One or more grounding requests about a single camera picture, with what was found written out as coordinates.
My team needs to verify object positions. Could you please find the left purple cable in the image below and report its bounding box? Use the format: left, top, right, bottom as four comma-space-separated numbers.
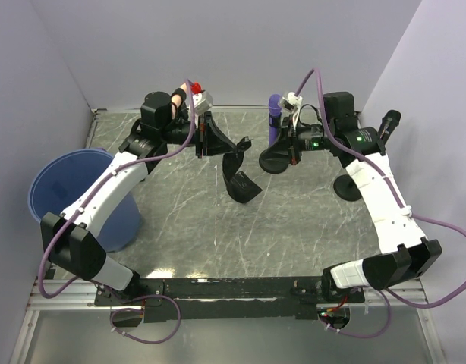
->
39, 78, 203, 344

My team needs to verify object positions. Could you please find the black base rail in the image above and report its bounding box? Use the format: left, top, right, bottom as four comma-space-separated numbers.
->
94, 276, 365, 323

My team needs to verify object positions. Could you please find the beige microphone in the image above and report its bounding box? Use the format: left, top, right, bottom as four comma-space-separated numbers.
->
171, 83, 188, 121

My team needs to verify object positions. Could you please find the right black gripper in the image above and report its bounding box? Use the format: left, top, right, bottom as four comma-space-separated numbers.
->
261, 115, 335, 166

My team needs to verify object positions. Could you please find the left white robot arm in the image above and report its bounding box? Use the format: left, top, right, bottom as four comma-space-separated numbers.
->
37, 83, 261, 305

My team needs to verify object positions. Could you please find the purple microphone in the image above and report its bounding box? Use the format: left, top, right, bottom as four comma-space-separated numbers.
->
268, 94, 282, 146

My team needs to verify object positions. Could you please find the black trash bag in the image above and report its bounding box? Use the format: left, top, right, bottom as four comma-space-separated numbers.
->
222, 136, 263, 204

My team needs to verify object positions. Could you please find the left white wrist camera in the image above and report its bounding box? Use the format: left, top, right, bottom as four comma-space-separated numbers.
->
191, 82, 213, 115

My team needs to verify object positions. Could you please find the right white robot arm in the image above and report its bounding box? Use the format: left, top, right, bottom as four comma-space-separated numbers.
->
259, 92, 442, 302

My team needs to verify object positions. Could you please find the purple cable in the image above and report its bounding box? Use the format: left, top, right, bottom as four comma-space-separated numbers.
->
39, 78, 203, 344
293, 67, 466, 338

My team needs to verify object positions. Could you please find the blue plastic trash bin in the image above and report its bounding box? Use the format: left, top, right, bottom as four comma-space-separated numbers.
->
27, 148, 141, 253

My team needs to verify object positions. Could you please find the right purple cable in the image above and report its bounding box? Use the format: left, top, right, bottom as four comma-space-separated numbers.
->
293, 67, 466, 338

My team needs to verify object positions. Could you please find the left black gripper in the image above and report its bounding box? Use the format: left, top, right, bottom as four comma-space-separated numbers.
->
161, 111, 238, 159

